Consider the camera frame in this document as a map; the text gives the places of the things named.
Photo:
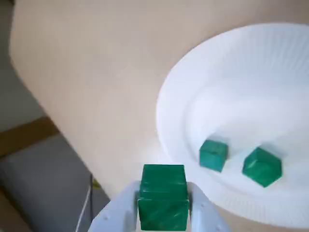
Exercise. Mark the green cube block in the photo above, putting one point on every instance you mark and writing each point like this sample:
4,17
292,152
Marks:
262,166
164,207
213,155

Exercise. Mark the grey box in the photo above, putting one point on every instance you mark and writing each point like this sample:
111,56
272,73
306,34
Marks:
43,183

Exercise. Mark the white paper plate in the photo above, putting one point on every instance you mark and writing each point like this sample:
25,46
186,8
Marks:
241,84

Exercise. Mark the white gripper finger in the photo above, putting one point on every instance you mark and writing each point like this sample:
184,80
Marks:
205,217
113,215

